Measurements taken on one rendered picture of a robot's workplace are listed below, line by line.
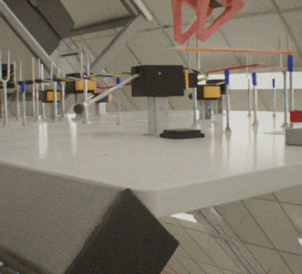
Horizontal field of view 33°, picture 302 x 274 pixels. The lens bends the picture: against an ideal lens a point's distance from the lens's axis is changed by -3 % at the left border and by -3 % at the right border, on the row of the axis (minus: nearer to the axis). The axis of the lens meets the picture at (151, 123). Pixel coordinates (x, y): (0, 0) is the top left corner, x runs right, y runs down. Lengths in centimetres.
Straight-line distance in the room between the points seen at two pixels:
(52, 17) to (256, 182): 147
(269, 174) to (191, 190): 8
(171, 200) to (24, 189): 11
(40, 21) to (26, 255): 148
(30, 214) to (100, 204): 6
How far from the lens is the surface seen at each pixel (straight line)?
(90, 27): 212
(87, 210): 29
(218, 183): 33
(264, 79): 416
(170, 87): 67
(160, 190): 29
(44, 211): 32
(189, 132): 62
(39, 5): 175
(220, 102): 131
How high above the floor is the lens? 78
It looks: 25 degrees up
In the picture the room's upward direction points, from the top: 37 degrees clockwise
